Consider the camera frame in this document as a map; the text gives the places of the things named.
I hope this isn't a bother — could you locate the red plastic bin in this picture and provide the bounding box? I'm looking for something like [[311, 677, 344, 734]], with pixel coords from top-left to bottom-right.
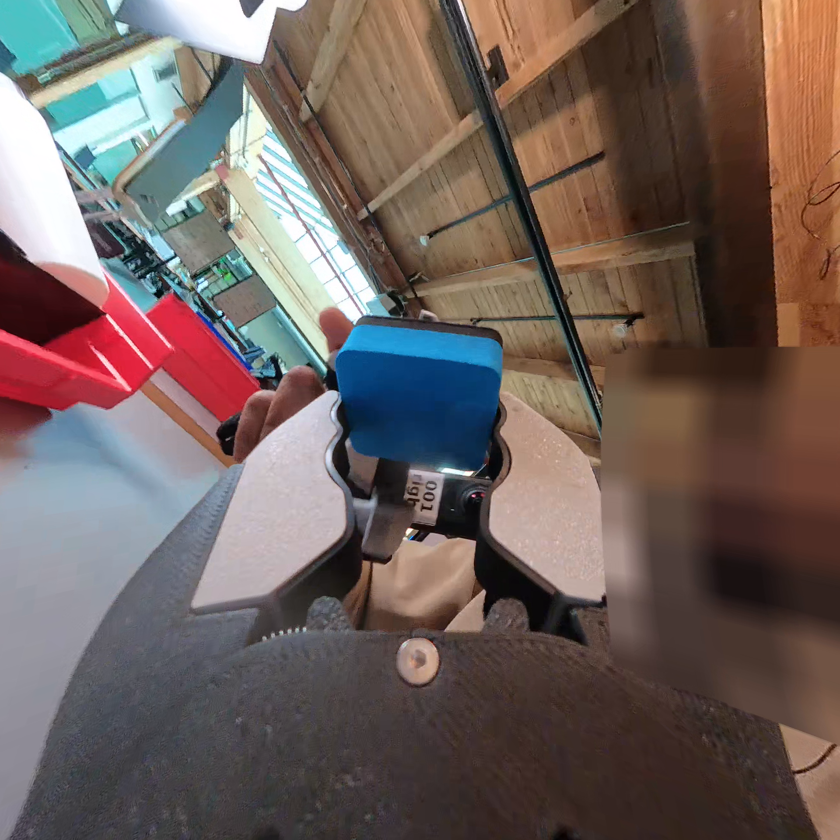
[[0, 230, 175, 411]]

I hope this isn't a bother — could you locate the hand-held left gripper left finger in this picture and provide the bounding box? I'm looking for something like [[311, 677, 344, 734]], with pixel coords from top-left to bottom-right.
[[190, 392, 358, 614]]

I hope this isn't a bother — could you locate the blue black foam block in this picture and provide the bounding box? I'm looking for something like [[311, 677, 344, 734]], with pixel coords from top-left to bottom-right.
[[335, 316, 505, 472]]

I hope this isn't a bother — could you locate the brown board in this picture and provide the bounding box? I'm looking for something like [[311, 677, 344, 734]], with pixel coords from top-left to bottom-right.
[[213, 282, 277, 326], [164, 210, 234, 273]]

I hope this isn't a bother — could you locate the person's right hand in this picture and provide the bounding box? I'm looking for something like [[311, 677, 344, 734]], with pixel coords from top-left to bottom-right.
[[233, 308, 357, 462]]

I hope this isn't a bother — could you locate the person's right forearm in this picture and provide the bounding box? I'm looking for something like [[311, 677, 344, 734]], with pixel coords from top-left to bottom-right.
[[344, 539, 488, 632]]

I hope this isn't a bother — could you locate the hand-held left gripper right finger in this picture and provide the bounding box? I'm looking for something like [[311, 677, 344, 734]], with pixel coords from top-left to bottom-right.
[[474, 392, 605, 602]]

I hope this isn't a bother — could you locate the white water bottle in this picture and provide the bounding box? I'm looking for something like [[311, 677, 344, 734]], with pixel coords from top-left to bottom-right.
[[0, 72, 109, 306]]

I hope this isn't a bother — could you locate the red storage bin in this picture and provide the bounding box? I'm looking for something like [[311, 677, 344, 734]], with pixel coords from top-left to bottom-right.
[[147, 294, 260, 421]]

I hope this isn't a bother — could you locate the person's beige hoodie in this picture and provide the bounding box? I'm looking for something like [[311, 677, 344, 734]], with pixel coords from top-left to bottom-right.
[[781, 722, 840, 775]]

